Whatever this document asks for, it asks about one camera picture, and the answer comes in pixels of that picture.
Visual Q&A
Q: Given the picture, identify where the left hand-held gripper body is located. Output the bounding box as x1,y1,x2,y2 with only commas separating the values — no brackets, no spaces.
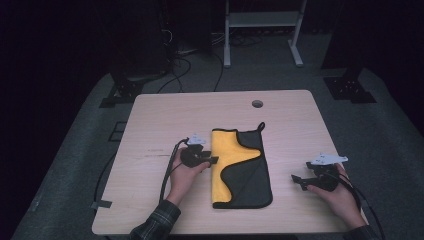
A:
179,133,213,169

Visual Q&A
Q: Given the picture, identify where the person's right hand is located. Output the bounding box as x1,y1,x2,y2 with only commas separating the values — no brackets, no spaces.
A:
306,163,368,230

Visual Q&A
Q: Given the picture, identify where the right hand-held gripper black cable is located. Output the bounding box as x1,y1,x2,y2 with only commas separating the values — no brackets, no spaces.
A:
328,171,385,240

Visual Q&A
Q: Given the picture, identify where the thin black cable beside table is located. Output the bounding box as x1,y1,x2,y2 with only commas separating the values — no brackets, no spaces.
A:
93,151,118,204

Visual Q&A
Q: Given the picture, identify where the left hand-held gripper black cable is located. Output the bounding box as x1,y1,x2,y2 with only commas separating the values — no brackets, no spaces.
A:
158,137,190,203

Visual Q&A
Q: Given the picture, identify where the black metal stand with wide base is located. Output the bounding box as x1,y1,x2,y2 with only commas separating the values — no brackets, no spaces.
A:
98,0,169,109

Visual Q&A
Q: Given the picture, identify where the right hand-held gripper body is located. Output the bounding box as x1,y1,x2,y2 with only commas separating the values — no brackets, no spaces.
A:
305,152,349,193

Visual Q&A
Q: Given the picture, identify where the black floor cable looped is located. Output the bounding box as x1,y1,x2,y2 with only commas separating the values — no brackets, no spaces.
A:
156,54,193,95

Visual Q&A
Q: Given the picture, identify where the grey tape strip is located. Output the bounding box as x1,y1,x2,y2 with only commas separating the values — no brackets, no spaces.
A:
91,199,113,211

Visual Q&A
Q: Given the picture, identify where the black and yellow cloth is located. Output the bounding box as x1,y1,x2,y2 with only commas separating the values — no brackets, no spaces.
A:
210,121,274,210

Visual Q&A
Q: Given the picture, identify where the hand-held gripper black cable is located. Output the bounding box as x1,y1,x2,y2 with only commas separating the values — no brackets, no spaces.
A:
158,137,190,203
328,171,385,240

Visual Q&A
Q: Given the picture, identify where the black rectangular floor frame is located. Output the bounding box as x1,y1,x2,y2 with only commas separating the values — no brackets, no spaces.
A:
107,121,128,143

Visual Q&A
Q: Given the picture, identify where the white metal stand frame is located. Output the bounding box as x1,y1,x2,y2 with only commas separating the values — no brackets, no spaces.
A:
223,0,308,69

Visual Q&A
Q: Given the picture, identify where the black floor cable straight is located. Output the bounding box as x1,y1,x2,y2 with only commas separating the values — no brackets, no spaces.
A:
213,52,225,93

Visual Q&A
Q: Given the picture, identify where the black metal stand with square base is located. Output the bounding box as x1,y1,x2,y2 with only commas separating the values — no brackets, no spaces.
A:
320,0,378,105

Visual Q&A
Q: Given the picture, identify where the tangle of dark cables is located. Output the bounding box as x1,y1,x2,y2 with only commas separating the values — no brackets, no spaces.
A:
211,29,268,48

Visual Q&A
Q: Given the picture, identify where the person's left hand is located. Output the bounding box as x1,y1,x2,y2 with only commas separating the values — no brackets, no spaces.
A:
165,147,212,207

